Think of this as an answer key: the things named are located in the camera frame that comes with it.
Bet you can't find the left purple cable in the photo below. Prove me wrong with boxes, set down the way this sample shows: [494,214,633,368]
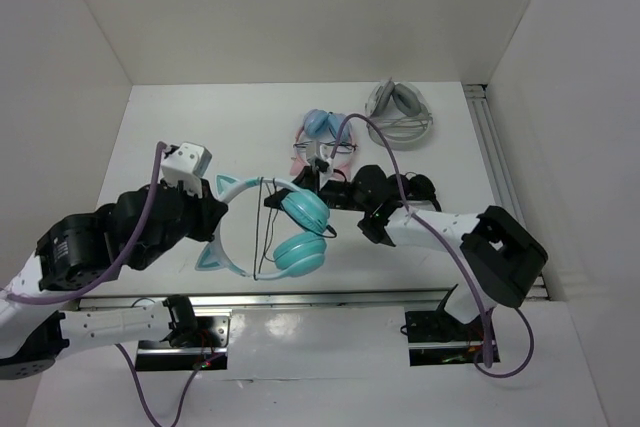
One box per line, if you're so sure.
[0,140,231,427]

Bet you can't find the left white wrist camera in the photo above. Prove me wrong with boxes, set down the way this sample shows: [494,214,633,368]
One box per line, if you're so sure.
[160,142,212,198]

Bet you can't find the aluminium side rail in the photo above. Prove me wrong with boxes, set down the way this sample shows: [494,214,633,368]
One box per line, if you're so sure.
[462,84,524,223]

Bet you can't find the black headphone audio cable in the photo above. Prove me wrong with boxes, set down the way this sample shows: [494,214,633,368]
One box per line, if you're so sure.
[249,175,339,280]

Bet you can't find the aluminium front rail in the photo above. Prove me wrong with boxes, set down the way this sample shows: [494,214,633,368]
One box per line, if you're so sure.
[77,289,448,310]

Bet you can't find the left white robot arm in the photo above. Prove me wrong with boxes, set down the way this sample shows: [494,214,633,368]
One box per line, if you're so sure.
[1,183,228,380]

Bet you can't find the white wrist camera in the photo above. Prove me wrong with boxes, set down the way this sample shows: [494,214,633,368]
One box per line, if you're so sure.
[305,140,334,189]
[160,142,212,198]

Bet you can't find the black headphones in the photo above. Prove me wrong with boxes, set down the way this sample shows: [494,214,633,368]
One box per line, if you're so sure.
[401,172,442,212]

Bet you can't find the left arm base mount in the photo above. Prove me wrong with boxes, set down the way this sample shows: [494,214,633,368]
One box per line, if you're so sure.
[134,307,231,372]

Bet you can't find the grey white headphones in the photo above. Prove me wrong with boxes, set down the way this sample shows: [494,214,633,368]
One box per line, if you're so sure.
[365,78,433,151]

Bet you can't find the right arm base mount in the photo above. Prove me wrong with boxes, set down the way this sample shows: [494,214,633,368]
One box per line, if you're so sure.
[399,305,485,367]

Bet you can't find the pink blue cat-ear headphones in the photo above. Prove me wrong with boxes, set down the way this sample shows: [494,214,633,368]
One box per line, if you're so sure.
[290,109,358,181]

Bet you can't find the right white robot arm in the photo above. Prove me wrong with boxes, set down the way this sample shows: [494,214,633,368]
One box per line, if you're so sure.
[264,165,548,339]

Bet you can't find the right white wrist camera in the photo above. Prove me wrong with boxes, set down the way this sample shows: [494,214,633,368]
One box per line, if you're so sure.
[305,140,334,189]

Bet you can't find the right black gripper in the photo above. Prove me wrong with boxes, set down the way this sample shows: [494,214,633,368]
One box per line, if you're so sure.
[265,165,371,221]

